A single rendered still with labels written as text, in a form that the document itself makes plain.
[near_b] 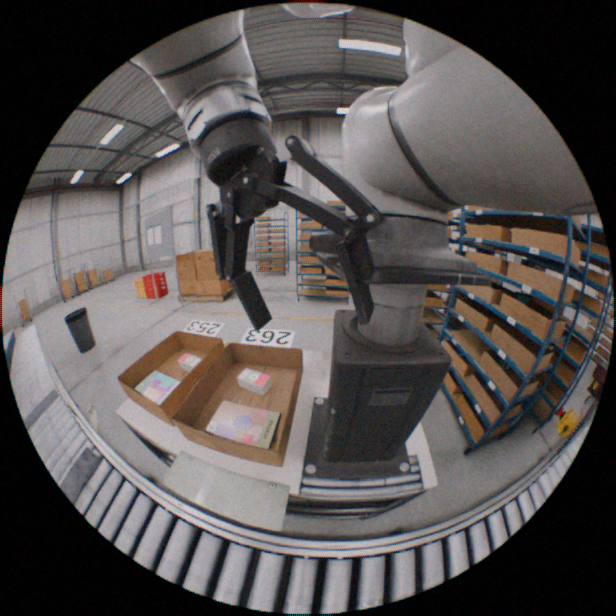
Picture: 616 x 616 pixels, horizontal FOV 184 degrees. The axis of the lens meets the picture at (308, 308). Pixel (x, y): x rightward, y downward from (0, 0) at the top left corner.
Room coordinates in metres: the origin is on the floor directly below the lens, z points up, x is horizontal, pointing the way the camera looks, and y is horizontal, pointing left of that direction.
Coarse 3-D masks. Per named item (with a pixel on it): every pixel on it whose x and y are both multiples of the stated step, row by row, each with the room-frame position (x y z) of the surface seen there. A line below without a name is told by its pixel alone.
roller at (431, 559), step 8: (424, 544) -0.09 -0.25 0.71; (432, 544) -0.09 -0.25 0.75; (440, 544) -0.10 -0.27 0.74; (424, 552) -0.11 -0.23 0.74; (432, 552) -0.12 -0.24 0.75; (440, 552) -0.13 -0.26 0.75; (424, 560) -0.13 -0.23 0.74; (432, 560) -0.14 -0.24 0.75; (440, 560) -0.15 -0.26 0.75; (424, 568) -0.15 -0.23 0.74; (432, 568) -0.16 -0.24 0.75; (440, 568) -0.17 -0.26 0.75; (424, 576) -0.18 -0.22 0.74; (432, 576) -0.18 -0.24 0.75; (440, 576) -0.19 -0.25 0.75; (424, 584) -0.20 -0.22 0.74; (432, 584) -0.21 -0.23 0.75
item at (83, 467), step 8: (88, 448) -0.01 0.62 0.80; (80, 456) -0.05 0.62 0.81; (88, 456) -0.03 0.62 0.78; (96, 456) -0.01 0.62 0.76; (72, 464) -0.10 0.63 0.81; (80, 464) -0.08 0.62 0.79; (88, 464) -0.06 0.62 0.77; (96, 464) -0.04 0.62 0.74; (72, 472) -0.12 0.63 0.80; (80, 472) -0.10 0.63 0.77; (88, 472) -0.08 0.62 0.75; (64, 480) -0.17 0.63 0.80; (72, 480) -0.15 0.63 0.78; (80, 480) -0.13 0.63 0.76; (88, 480) -0.11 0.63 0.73; (64, 488) -0.19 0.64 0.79; (72, 488) -0.17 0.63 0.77; (80, 488) -0.15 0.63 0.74; (72, 496) -0.20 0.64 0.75
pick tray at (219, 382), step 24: (216, 360) 0.46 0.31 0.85; (240, 360) 0.57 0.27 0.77; (264, 360) 0.56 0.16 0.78; (288, 360) 0.55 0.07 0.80; (216, 384) 0.42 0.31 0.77; (288, 384) 0.46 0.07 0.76; (192, 408) 0.28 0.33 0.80; (216, 408) 0.33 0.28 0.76; (264, 408) 0.35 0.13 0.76; (288, 408) 0.29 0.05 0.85; (192, 432) 0.19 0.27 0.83; (288, 432) 0.26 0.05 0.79; (240, 456) 0.18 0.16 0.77; (264, 456) 0.17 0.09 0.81
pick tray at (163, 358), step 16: (176, 336) 0.63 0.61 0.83; (192, 336) 0.62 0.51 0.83; (208, 336) 0.61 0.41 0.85; (160, 352) 0.51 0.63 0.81; (176, 352) 0.59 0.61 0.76; (192, 352) 0.61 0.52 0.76; (208, 352) 0.50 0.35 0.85; (128, 368) 0.33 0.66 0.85; (144, 368) 0.40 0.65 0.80; (160, 368) 0.47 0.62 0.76; (176, 368) 0.48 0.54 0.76; (128, 384) 0.30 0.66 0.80; (192, 384) 0.37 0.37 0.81; (144, 400) 0.24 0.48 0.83; (176, 400) 0.29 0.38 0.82; (160, 416) 0.23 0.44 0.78
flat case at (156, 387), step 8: (152, 376) 0.38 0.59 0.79; (160, 376) 0.40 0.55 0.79; (144, 384) 0.33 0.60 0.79; (152, 384) 0.35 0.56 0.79; (160, 384) 0.36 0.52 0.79; (168, 384) 0.37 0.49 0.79; (176, 384) 0.37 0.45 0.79; (144, 392) 0.30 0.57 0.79; (152, 392) 0.31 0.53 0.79; (160, 392) 0.32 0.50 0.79; (168, 392) 0.33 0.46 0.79; (152, 400) 0.28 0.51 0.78; (160, 400) 0.29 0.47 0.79
